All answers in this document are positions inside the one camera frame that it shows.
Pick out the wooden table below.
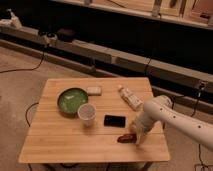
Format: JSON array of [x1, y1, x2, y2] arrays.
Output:
[[19, 77, 170, 163]]

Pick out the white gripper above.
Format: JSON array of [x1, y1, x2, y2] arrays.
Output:
[[129, 114, 150, 145]]

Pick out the white object on ledge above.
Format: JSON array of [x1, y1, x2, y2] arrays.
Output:
[[0, 9, 22, 29]]

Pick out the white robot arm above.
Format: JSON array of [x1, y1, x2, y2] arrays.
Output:
[[129, 95, 213, 151]]

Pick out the black cable right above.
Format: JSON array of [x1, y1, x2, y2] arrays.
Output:
[[198, 143, 213, 171]]

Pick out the dark red pepper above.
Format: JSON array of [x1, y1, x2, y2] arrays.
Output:
[[117, 134, 137, 143]]

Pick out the long wall ledge rail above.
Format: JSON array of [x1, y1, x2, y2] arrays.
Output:
[[0, 26, 213, 93]]

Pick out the white tube bottle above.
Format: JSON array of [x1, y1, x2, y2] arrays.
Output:
[[118, 85, 142, 111]]

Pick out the black rectangular box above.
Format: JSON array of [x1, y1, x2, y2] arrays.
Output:
[[104, 115, 126, 128]]

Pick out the dark device on ledge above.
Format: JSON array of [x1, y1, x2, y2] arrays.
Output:
[[57, 29, 76, 42]]

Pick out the black floor cable left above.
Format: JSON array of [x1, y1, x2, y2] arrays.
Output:
[[0, 44, 46, 75]]

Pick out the beige sponge block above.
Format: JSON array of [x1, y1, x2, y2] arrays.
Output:
[[86, 86, 102, 96]]

